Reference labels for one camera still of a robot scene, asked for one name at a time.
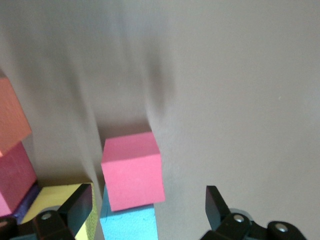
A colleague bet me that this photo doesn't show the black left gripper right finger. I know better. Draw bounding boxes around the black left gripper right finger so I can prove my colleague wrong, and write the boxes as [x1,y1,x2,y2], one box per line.
[201,185,307,240]

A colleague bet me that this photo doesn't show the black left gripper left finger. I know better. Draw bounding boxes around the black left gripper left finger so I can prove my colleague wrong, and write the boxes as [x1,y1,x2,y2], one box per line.
[0,183,94,240]

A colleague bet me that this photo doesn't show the yellow foam block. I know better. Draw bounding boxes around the yellow foam block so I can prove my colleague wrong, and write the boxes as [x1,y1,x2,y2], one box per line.
[21,183,99,240]

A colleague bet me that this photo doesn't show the purple foam block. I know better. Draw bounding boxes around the purple foam block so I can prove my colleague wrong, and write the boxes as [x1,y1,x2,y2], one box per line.
[13,184,41,225]

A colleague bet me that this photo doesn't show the blue foam block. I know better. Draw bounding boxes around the blue foam block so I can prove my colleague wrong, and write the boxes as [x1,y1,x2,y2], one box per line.
[99,186,158,240]

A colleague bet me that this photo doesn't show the red foam block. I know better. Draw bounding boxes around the red foam block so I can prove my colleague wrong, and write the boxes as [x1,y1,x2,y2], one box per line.
[0,142,38,218]
[101,131,166,213]

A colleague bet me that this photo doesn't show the orange foam block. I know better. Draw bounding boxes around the orange foam block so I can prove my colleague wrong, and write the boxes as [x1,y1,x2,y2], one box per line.
[0,76,33,158]

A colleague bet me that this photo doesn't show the brown table cover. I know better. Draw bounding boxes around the brown table cover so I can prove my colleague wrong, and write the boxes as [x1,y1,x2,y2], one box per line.
[0,0,320,240]

